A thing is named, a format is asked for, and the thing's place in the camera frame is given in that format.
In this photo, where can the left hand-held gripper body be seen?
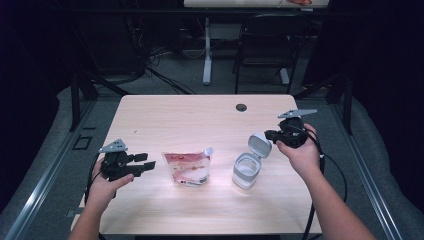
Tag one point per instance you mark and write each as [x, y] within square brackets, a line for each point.
[115, 166]

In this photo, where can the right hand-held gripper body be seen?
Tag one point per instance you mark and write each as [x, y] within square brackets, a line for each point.
[293, 133]

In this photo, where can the white lidded container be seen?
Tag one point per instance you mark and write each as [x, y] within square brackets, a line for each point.
[246, 173]

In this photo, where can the red and white spouted pouch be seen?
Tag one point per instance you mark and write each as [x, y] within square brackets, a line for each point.
[188, 166]

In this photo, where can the person's right hand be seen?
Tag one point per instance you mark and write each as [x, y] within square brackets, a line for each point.
[305, 158]

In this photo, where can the person's left hand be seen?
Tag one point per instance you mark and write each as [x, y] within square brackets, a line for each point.
[101, 191]

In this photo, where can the black round table grommet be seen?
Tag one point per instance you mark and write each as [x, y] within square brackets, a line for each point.
[241, 107]

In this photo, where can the black metal stand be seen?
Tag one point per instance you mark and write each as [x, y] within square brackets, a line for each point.
[348, 106]
[75, 100]

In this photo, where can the grey table clip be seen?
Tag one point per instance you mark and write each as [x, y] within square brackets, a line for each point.
[71, 213]

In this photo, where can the black folding chair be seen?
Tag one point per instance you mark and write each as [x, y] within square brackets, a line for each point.
[273, 30]

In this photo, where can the white desk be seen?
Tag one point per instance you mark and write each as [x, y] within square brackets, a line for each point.
[207, 50]

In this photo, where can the black curtain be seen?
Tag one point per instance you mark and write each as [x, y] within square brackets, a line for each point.
[390, 83]
[30, 83]

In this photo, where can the orange thing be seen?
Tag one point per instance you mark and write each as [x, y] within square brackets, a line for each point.
[300, 2]

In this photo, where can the black rectangular floor frame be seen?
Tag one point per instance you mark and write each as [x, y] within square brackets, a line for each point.
[74, 142]

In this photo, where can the aluminium floor rail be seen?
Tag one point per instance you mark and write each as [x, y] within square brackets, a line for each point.
[43, 186]
[370, 186]

